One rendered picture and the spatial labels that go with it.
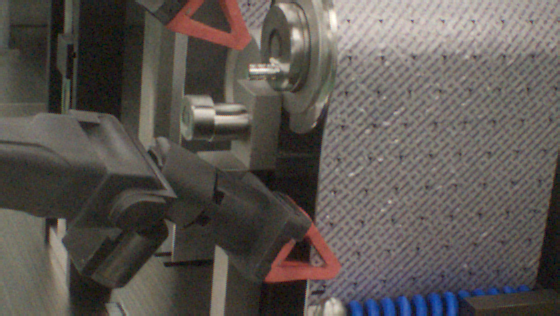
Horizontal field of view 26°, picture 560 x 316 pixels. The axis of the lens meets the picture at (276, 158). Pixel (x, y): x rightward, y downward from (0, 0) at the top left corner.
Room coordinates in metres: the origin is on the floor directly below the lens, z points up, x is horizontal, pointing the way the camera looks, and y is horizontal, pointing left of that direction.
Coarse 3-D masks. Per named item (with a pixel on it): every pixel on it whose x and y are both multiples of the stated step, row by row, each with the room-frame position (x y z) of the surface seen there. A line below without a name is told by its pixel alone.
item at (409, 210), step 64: (384, 128) 0.97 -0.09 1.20; (448, 128) 0.99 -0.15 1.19; (512, 128) 1.02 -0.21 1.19; (320, 192) 0.95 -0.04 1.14; (384, 192) 0.97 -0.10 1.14; (448, 192) 0.99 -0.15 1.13; (512, 192) 1.02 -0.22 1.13; (320, 256) 0.95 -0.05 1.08; (384, 256) 0.97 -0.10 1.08; (448, 256) 1.00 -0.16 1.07; (512, 256) 1.02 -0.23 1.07
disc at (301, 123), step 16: (272, 0) 1.06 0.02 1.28; (320, 0) 0.96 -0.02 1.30; (336, 32) 0.94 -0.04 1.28; (336, 48) 0.94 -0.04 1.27; (336, 64) 0.93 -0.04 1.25; (320, 96) 0.95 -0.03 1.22; (288, 112) 1.00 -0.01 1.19; (304, 112) 0.97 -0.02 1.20; (320, 112) 0.94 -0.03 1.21; (304, 128) 0.97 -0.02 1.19
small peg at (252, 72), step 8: (248, 64) 0.97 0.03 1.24; (256, 64) 0.98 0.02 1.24; (264, 64) 0.98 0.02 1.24; (272, 64) 0.98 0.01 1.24; (248, 72) 0.97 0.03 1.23; (256, 72) 0.97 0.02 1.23; (264, 72) 0.97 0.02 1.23; (272, 72) 0.98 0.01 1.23; (248, 80) 0.97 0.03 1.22; (256, 80) 0.97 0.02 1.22
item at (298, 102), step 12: (276, 0) 1.04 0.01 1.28; (288, 0) 1.02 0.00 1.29; (300, 0) 0.99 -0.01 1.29; (312, 0) 0.97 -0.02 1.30; (312, 12) 0.97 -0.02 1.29; (312, 24) 0.97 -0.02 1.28; (312, 36) 0.96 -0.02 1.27; (312, 48) 0.96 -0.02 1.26; (312, 60) 0.96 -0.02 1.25; (312, 72) 0.96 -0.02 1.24; (312, 84) 0.95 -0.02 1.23; (288, 96) 1.00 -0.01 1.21; (300, 96) 0.97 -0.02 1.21; (312, 96) 0.95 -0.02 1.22; (288, 108) 1.00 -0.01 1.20; (300, 108) 0.97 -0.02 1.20
